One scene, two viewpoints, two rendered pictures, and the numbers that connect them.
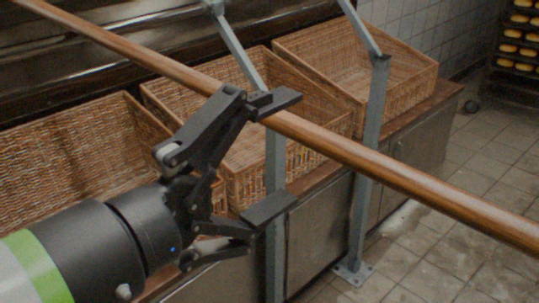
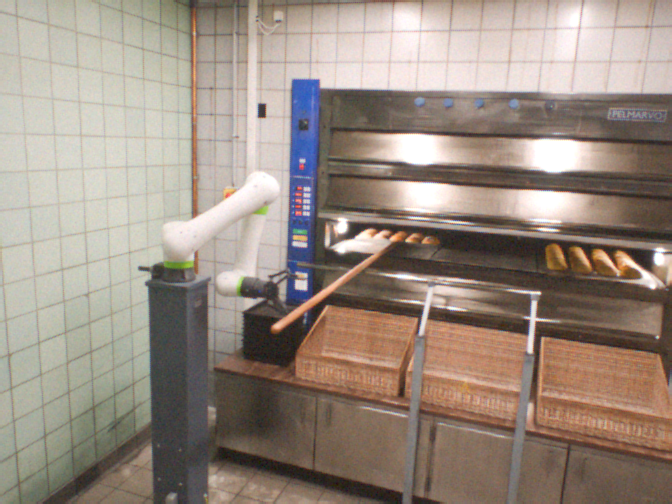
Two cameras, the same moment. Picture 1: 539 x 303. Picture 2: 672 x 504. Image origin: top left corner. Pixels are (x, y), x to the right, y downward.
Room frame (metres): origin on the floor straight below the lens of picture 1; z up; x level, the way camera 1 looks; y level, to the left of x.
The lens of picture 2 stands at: (-0.38, -2.01, 1.82)
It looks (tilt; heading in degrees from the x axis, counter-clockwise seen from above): 12 degrees down; 64
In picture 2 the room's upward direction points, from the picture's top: 3 degrees clockwise
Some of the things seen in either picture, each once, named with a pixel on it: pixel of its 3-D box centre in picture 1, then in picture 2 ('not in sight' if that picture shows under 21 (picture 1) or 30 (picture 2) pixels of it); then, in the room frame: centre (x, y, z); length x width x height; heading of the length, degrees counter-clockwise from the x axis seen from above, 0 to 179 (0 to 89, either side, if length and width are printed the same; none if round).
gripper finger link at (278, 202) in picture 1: (269, 208); not in sight; (0.41, 0.00, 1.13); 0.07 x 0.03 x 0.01; 136
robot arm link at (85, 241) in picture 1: (87, 257); (252, 287); (0.27, 0.15, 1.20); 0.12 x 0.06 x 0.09; 46
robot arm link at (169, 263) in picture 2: not in sight; (178, 244); (0.00, 0.35, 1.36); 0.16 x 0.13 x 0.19; 81
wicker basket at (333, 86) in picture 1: (354, 68); (599, 388); (1.84, -0.36, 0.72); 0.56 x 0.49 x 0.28; 135
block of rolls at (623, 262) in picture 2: not in sight; (590, 259); (2.30, 0.18, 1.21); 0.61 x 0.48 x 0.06; 46
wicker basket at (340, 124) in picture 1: (251, 118); (469, 365); (1.40, 0.07, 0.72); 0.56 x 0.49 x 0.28; 134
